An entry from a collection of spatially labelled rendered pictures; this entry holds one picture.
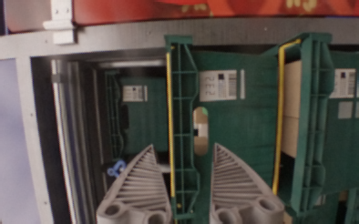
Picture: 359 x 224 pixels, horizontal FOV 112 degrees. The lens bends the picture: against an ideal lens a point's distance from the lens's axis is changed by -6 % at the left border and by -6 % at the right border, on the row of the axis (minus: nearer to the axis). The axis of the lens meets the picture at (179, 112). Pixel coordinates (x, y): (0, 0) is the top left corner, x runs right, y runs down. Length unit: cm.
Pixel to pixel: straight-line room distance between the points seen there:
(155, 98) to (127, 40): 25
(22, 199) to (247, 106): 84
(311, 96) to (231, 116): 17
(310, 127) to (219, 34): 32
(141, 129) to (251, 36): 52
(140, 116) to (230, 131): 40
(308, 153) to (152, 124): 50
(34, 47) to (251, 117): 67
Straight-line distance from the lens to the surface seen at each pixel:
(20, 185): 79
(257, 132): 36
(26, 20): 68
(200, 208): 77
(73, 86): 62
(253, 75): 34
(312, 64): 39
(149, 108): 59
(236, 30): 47
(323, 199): 100
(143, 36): 45
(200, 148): 34
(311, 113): 38
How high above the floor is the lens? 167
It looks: 2 degrees up
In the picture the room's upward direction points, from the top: 91 degrees counter-clockwise
